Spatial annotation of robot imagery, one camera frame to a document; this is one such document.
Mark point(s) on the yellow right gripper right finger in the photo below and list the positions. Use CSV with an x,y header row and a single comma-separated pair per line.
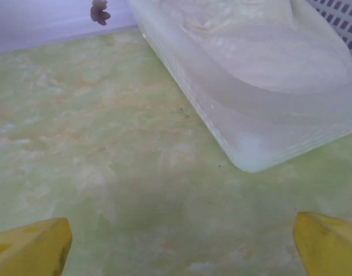
x,y
328,247

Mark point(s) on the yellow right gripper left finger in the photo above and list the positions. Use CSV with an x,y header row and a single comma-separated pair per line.
x,y
29,247

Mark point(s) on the white t-shirt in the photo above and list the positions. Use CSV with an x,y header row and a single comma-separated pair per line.
x,y
264,49

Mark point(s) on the white plastic mesh basket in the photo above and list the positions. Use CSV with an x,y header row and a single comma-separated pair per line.
x,y
221,109

